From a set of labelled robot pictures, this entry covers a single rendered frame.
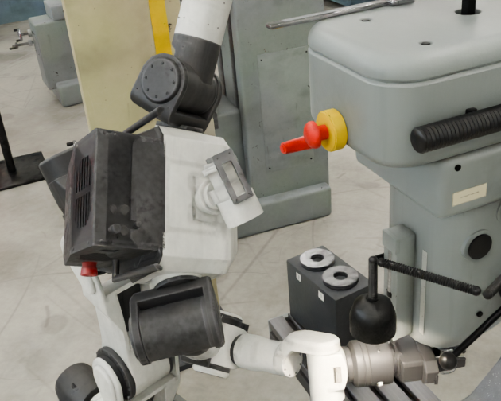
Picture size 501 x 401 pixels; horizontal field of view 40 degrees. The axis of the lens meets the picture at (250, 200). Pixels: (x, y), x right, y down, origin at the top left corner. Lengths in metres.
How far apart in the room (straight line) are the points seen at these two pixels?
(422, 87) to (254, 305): 2.73
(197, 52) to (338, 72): 0.38
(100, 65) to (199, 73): 1.42
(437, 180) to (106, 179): 0.52
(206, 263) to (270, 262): 2.64
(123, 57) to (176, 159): 1.50
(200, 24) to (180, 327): 0.54
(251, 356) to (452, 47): 0.76
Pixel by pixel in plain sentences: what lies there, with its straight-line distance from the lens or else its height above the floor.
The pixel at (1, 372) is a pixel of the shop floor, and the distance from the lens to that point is 3.52.
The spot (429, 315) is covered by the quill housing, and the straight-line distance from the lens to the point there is 1.22.
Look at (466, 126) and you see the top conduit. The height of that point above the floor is 1.80.
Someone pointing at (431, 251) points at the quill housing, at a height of 1.53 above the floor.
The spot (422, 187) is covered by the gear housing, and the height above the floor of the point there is 1.67.
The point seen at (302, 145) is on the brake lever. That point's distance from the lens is 1.11.
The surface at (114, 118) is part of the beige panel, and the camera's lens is 2.75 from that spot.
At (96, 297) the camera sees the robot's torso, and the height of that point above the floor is 1.27.
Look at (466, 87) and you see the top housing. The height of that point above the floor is 1.83.
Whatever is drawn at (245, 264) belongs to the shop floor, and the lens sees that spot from 3.85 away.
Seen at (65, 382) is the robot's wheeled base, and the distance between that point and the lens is 2.20.
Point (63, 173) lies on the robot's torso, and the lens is 1.55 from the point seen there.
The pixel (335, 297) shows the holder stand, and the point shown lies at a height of 1.13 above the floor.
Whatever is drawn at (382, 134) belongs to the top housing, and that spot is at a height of 1.79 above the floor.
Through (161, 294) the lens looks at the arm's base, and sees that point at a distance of 1.22.
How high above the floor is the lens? 2.17
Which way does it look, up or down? 29 degrees down
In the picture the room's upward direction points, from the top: 5 degrees counter-clockwise
